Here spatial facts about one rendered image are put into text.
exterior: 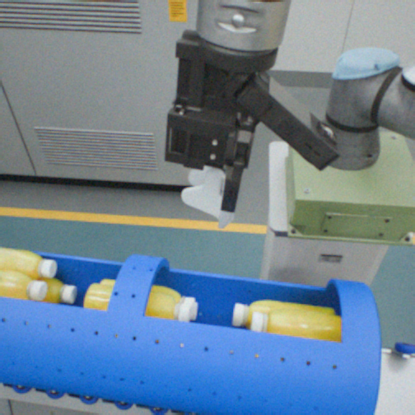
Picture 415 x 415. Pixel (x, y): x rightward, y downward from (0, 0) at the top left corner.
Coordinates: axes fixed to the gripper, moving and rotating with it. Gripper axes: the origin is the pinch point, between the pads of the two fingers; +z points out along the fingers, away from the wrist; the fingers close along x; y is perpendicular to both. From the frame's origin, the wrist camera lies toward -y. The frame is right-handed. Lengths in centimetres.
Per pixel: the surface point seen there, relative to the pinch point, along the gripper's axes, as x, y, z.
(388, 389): -19, -41, 55
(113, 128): -159, 71, 90
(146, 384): 0.1, 8.7, 40.7
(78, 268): -27, 32, 47
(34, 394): -4, 34, 64
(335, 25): -294, -44, 57
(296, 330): -12.0, -15.4, 33.0
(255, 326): -12.6, -8.4, 35.1
